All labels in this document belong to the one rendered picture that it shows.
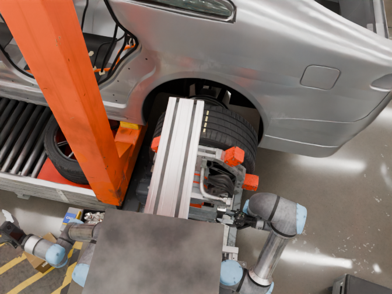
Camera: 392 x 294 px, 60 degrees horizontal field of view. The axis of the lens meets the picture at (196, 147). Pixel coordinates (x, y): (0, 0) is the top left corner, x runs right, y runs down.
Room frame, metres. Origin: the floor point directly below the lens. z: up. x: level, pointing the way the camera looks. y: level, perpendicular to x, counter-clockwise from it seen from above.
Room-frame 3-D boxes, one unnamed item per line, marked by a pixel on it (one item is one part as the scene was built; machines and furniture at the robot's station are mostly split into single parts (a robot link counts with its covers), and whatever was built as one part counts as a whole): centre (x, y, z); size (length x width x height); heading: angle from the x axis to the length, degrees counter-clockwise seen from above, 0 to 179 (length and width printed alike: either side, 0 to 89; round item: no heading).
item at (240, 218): (0.69, -0.30, 0.86); 0.12 x 0.08 x 0.09; 83
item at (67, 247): (0.36, 0.58, 1.12); 0.11 x 0.08 x 0.11; 162
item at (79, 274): (0.26, 0.33, 1.19); 0.15 x 0.12 x 0.55; 162
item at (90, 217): (0.72, 0.60, 0.51); 0.20 x 0.14 x 0.13; 88
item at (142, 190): (1.18, 0.30, 0.26); 0.42 x 0.18 x 0.35; 173
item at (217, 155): (0.96, -0.03, 0.85); 0.54 x 0.07 x 0.54; 83
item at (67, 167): (1.41, 0.83, 0.39); 0.66 x 0.66 x 0.24
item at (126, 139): (1.26, 0.49, 0.69); 0.52 x 0.17 x 0.35; 173
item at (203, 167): (0.83, -0.11, 1.03); 0.19 x 0.18 x 0.11; 173
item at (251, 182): (0.93, -0.34, 0.85); 0.09 x 0.08 x 0.07; 83
